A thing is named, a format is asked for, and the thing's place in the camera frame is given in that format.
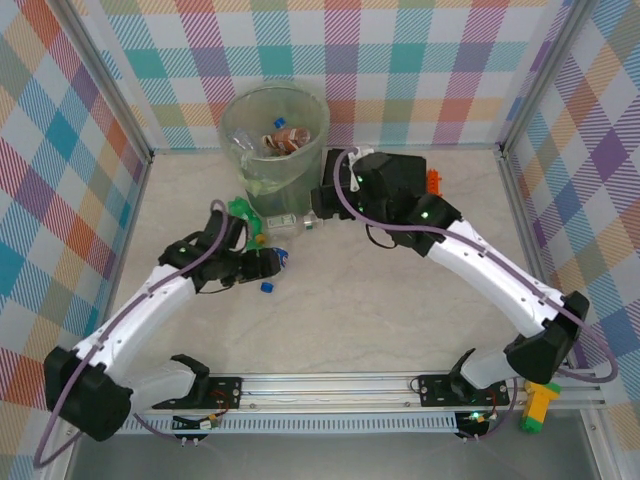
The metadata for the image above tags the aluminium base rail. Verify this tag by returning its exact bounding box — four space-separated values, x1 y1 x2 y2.
53 369 607 417

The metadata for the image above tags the aluminium frame rail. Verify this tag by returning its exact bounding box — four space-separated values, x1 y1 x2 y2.
85 154 155 376
492 149 574 374
149 143 504 156

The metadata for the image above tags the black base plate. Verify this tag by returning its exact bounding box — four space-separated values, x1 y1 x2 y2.
417 373 511 409
194 375 244 412

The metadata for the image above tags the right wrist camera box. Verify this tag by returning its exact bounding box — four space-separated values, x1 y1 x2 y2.
343 144 375 192

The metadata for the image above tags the grey metal panel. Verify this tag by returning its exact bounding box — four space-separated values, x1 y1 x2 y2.
64 433 601 480

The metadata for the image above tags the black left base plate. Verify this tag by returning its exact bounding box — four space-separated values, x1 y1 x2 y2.
194 375 244 412

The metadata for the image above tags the aluminium frame post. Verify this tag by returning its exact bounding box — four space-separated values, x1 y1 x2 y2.
498 0 596 154
58 0 155 166

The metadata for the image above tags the green bottle yellow cap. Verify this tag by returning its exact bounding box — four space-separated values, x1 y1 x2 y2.
227 196 267 247

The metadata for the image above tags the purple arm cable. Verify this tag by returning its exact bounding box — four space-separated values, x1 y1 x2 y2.
32 198 231 469
334 148 619 444

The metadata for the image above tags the yellow green toy block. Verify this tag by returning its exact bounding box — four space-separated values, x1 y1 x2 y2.
518 382 562 434

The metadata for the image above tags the small controller board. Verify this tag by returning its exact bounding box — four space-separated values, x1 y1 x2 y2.
171 410 222 435
457 409 495 437

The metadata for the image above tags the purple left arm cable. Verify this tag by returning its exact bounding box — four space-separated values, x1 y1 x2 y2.
32 198 231 469

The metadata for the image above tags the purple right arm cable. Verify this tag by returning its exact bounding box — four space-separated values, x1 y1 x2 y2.
334 148 619 444

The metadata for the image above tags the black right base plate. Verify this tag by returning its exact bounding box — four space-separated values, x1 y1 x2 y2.
417 373 511 409

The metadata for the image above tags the clear bottle white green label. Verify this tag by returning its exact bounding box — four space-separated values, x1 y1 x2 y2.
264 212 326 235

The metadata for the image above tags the black hard case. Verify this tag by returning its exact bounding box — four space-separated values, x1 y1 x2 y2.
319 148 431 221

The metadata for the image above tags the clear bottle dark blue label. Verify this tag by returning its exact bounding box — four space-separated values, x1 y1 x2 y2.
259 247 292 295

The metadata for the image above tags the clear bottle white cap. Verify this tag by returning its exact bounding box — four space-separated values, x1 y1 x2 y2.
225 127 262 154

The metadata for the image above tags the brown drink bottle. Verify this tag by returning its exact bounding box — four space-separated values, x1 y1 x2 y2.
262 127 312 152

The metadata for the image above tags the white slotted cable duct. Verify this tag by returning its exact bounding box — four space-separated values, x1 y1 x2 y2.
127 416 461 435

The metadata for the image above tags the translucent round waste bin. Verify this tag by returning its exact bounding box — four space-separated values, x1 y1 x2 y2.
219 81 331 220

